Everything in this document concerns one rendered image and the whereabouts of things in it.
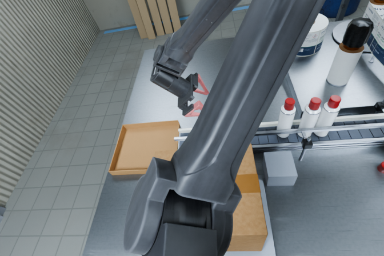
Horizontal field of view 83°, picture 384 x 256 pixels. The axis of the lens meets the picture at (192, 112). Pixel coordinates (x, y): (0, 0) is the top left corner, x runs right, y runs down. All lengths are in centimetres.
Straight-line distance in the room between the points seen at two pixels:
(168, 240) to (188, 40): 37
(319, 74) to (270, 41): 107
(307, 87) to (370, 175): 44
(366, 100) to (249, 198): 77
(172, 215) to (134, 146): 90
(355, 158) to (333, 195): 19
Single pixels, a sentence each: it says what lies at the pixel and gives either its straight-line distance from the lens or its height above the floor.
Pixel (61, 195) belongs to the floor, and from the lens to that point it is 236.
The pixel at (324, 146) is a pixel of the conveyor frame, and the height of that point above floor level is 86.
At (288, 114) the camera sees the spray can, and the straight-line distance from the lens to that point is 84.
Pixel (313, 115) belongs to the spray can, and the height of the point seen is 103.
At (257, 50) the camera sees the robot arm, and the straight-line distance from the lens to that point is 20.
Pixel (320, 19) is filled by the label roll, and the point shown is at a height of 102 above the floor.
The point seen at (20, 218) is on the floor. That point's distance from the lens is 254.
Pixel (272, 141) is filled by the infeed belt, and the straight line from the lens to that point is 96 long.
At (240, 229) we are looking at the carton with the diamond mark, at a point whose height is 112.
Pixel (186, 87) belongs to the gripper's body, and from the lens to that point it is 63.
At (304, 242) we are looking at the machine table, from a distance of 90.
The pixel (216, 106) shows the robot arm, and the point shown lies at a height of 154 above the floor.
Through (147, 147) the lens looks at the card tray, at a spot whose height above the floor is 83.
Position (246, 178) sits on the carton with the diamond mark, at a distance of 62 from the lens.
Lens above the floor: 169
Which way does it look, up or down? 49 degrees down
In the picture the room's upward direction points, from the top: 17 degrees counter-clockwise
